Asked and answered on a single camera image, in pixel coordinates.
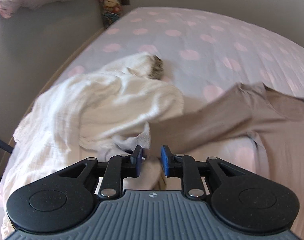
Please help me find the small olive striped cloth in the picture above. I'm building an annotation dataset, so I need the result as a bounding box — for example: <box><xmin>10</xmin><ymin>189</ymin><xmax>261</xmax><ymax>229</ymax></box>
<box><xmin>144</xmin><ymin>54</ymin><xmax>165</xmax><ymax>80</ymax></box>

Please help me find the white crinkled garment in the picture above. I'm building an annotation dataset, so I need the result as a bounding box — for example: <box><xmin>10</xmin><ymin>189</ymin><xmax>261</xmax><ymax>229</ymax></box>
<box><xmin>0</xmin><ymin>52</ymin><xmax>185</xmax><ymax>233</ymax></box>

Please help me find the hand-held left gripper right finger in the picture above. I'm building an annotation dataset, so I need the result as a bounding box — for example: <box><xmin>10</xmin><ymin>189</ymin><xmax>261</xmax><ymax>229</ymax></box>
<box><xmin>161</xmin><ymin>145</ymin><xmax>250</xmax><ymax>200</ymax></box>

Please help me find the taupe shirt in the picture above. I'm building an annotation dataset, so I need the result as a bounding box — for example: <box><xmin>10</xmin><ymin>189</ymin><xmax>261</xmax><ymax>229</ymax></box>
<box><xmin>146</xmin><ymin>81</ymin><xmax>304</xmax><ymax>230</ymax></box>

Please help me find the clear tube of plush toys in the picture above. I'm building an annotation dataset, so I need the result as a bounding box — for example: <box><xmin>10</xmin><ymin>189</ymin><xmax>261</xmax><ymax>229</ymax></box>
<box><xmin>96</xmin><ymin>0</ymin><xmax>123</xmax><ymax>28</ymax></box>

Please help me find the bed with pink dotted sheet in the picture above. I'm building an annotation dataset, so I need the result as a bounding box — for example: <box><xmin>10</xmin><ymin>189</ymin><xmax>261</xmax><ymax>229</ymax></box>
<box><xmin>0</xmin><ymin>5</ymin><xmax>304</xmax><ymax>240</ymax></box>

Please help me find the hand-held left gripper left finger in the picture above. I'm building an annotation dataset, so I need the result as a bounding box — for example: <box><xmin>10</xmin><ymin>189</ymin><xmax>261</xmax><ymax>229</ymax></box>
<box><xmin>58</xmin><ymin>145</ymin><xmax>144</xmax><ymax>199</ymax></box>

